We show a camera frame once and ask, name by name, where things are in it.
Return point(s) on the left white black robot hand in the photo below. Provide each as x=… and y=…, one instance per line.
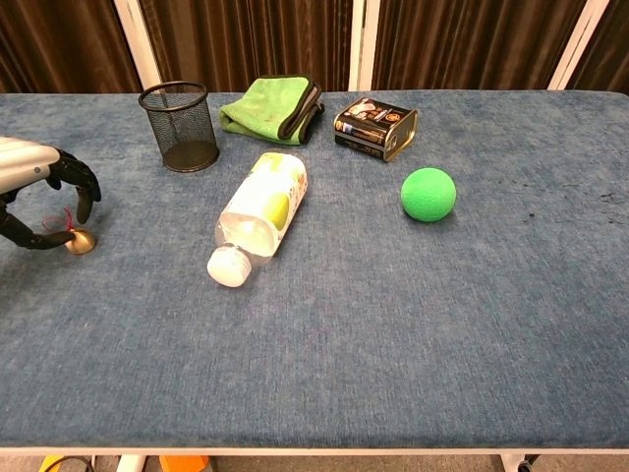
x=29, y=164

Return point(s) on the dark brown curtain panel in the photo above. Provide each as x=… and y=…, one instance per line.
x=255, y=39
x=59, y=44
x=467, y=39
x=609, y=49

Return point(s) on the black mesh pen cup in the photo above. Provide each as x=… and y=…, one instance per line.
x=184, y=128

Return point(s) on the clear plastic bottle white cap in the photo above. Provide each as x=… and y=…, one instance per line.
x=265, y=201

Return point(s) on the folded green microfibre cloth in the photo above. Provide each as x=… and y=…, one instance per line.
x=265, y=108

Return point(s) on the black gold printed tin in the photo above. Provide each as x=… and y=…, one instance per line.
x=366, y=128

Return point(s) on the blue table mat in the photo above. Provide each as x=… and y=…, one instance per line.
x=368, y=319

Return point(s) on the green foam ball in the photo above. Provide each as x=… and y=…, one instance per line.
x=428, y=194

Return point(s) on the white partition post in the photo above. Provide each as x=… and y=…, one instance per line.
x=577, y=49
x=140, y=49
x=362, y=44

